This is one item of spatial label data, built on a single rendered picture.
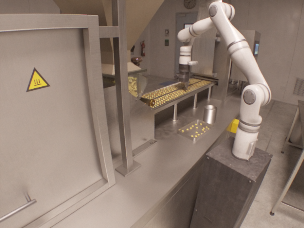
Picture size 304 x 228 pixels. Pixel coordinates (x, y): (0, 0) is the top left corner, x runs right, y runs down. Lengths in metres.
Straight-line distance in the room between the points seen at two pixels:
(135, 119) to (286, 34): 4.52
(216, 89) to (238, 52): 0.82
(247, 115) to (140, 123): 0.45
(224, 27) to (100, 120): 0.63
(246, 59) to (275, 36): 4.18
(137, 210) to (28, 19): 0.56
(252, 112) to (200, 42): 0.91
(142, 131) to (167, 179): 0.26
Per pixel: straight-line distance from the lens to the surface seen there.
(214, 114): 1.09
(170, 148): 0.83
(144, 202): 0.60
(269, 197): 1.94
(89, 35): 0.45
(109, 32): 0.50
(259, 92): 0.71
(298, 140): 2.90
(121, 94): 0.55
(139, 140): 0.81
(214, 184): 0.89
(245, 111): 0.74
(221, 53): 1.50
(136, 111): 0.74
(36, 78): 0.44
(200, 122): 1.09
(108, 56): 0.70
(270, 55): 4.94
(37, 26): 0.41
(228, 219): 0.97
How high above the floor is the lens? 1.27
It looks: 24 degrees down
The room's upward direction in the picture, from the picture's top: straight up
